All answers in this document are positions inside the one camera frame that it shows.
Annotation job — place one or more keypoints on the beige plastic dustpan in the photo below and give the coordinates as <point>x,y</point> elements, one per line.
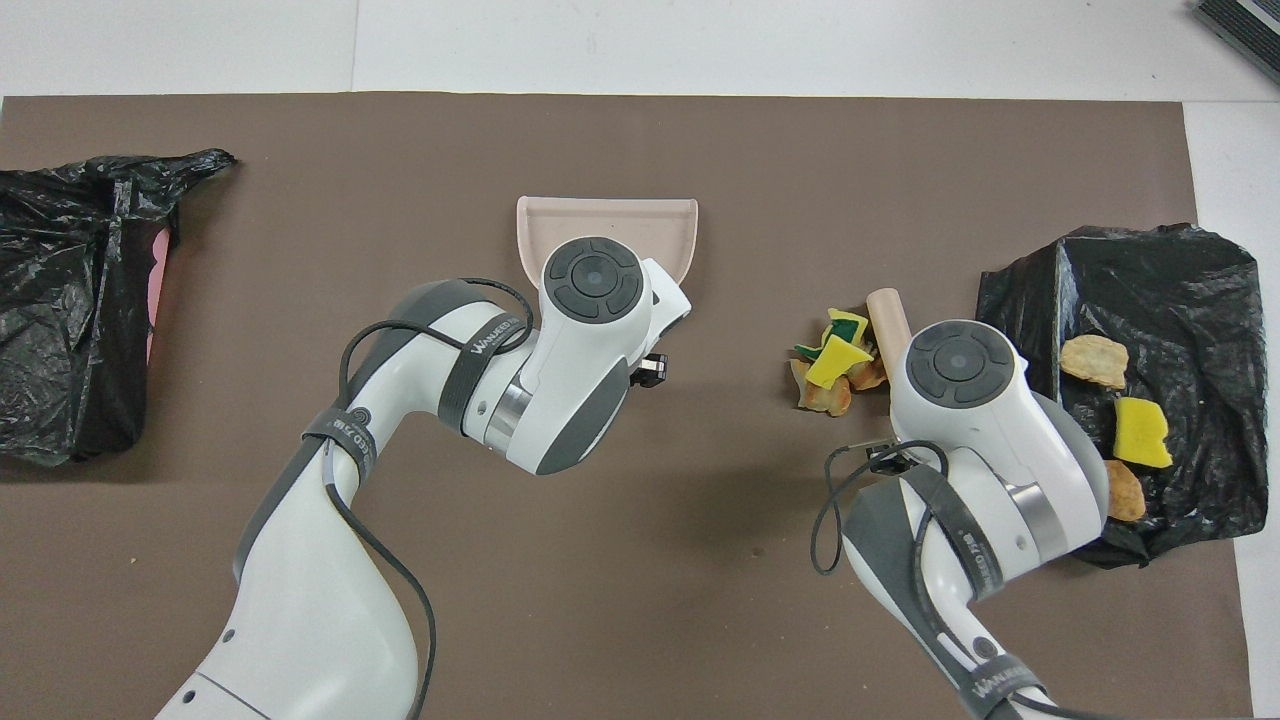
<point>600,218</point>

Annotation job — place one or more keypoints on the small yellow sponge piece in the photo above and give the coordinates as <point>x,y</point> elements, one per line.
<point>838,364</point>

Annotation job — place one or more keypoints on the yellow and green scouring sponge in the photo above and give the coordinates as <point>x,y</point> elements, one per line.
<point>850,322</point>

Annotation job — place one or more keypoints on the beige hand brush black bristles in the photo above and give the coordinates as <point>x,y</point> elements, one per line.
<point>888,320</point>

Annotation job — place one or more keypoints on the brown oval bread roll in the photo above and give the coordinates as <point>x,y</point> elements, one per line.
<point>1126,492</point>

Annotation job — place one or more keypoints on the large yellow sponge piece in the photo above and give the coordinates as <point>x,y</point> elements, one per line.
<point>1142,432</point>

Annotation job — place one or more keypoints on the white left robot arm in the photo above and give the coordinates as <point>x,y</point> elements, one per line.
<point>320,600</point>

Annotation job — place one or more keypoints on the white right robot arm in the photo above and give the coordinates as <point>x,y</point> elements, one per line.
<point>980,420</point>

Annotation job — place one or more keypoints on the right black trash bag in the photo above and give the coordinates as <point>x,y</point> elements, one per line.
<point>1200,320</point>

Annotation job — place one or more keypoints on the black trash bag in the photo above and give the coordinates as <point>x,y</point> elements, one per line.
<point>1200,320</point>
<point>60,400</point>

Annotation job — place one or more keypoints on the left black trash bag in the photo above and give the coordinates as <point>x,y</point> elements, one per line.
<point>60,400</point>

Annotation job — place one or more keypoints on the brown table mat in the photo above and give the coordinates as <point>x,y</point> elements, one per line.
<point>650,600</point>

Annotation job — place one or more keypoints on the dark grey ribbed panel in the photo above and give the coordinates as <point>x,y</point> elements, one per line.
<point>1245,30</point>

